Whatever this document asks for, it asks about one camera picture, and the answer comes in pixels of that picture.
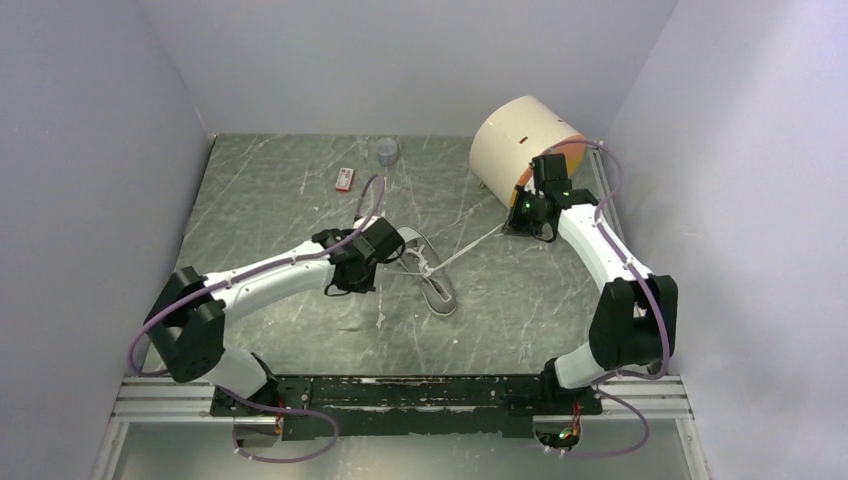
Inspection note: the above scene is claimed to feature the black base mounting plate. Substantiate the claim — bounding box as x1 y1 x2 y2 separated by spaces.
209 372 602 440

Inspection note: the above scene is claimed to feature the small clear plastic cup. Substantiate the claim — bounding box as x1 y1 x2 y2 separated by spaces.
375 137 399 167

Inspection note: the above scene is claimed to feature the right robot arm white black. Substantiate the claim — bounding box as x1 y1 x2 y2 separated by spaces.
503 154 678 414

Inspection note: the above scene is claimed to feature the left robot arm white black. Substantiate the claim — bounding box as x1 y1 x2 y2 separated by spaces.
145 217 404 416

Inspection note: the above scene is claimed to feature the aluminium frame rail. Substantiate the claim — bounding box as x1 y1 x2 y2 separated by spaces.
94 373 691 479

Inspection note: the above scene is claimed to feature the grey canvas sneaker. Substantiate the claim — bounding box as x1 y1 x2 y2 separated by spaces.
397 226 458 316

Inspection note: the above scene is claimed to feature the small red white box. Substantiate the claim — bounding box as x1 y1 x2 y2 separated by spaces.
335 167 355 192

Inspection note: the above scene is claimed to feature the cream cylinder orange lid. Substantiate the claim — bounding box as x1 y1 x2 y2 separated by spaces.
469 95 587 208

